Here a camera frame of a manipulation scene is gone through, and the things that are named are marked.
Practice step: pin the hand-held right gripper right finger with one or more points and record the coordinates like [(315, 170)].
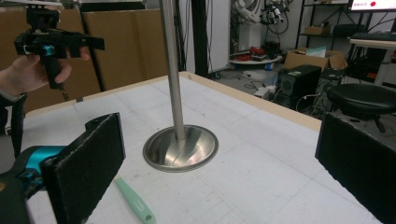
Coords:
[(358, 161)]

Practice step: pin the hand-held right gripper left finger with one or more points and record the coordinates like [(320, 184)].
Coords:
[(84, 168)]

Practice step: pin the large cardboard box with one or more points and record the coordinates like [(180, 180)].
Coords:
[(77, 77), (130, 46)]

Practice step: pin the mint green thermometer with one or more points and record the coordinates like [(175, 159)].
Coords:
[(134, 200)]

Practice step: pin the black round stool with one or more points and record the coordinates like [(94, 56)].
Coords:
[(362, 99)]

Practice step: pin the metal stand with round base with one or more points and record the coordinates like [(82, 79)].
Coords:
[(179, 146)]

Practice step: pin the black computer tower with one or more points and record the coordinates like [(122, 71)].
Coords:
[(299, 84)]

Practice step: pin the open small cardboard box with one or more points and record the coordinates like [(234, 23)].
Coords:
[(314, 60)]

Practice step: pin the white power strip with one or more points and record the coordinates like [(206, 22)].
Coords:
[(262, 92)]

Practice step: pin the white desk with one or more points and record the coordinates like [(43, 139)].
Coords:
[(376, 44)]

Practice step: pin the black keyboard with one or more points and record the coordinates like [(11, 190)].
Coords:
[(375, 36)]

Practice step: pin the black metal shelf rack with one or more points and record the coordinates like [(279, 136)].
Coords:
[(317, 31)]

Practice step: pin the round white cluttered table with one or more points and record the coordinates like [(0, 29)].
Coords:
[(255, 60)]

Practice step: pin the computer monitor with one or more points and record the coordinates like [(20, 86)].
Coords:
[(373, 4)]

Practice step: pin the black vertical post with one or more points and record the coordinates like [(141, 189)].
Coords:
[(199, 37)]

